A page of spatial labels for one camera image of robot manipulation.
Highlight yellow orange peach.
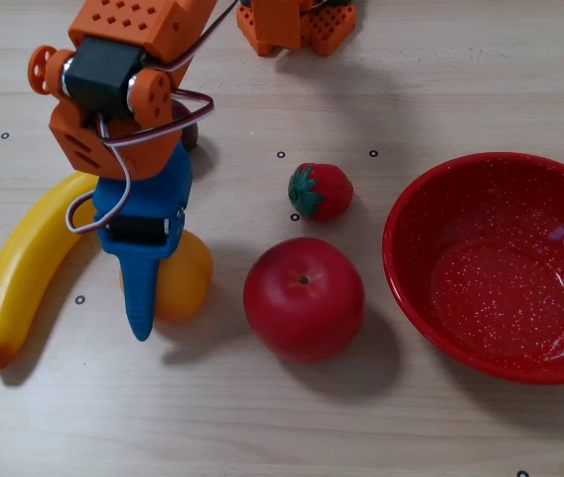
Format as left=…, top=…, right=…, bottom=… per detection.
left=118, top=230, right=214, bottom=325

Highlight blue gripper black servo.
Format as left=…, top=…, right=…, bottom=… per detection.
left=91, top=143, right=196, bottom=343

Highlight yellow plastic banana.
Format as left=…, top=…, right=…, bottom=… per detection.
left=0, top=171, right=100, bottom=372

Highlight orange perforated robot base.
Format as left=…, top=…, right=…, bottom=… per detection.
left=235, top=0, right=358, bottom=58

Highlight red strawberry green leaves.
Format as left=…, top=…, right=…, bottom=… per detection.
left=288, top=162, right=354, bottom=224

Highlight red plastic apple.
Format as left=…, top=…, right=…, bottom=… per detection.
left=242, top=237, right=366, bottom=365

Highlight dark purple plum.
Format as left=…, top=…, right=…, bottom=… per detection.
left=169, top=97, right=200, bottom=153

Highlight red speckled bowl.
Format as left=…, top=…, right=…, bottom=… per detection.
left=382, top=151, right=564, bottom=387

